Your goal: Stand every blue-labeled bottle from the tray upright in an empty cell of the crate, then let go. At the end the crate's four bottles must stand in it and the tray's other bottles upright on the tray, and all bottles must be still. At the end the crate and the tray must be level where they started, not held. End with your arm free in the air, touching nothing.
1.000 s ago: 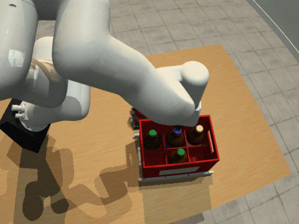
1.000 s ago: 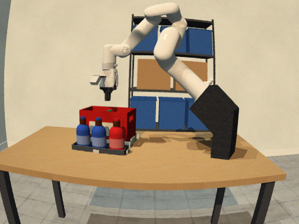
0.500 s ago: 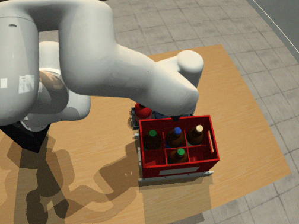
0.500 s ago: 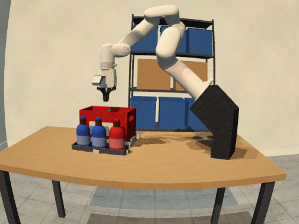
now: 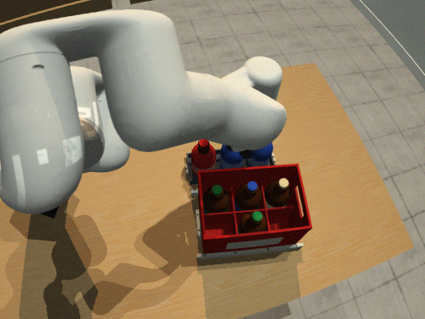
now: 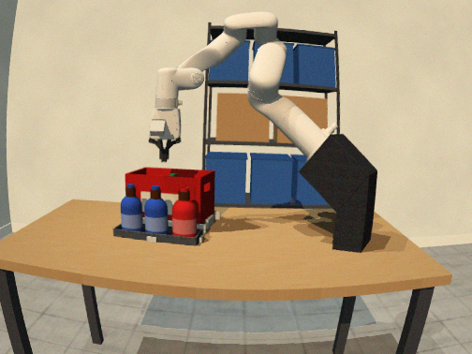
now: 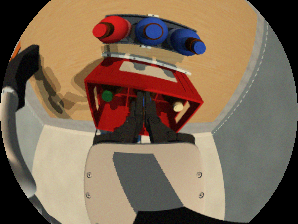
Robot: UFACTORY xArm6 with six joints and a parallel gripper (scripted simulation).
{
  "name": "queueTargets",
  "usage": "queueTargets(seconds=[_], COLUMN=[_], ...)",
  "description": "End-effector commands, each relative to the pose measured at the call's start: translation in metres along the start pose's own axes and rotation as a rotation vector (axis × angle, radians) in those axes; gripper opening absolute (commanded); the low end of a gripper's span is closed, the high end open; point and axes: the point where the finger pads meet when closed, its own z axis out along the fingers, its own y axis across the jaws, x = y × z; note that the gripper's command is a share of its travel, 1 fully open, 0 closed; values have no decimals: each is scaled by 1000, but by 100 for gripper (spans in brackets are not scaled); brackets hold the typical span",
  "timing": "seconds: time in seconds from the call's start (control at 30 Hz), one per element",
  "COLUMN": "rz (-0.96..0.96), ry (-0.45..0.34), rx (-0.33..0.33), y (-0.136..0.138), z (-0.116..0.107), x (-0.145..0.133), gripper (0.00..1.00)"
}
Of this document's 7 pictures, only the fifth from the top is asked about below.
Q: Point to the brown bottle with cream cap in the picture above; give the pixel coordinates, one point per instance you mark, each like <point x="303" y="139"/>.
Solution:
<point x="277" y="193"/>

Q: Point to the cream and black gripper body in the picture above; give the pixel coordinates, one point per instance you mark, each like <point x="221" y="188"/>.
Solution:
<point x="237" y="149"/>

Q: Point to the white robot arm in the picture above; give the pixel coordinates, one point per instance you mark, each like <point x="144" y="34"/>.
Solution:
<point x="144" y="94"/>

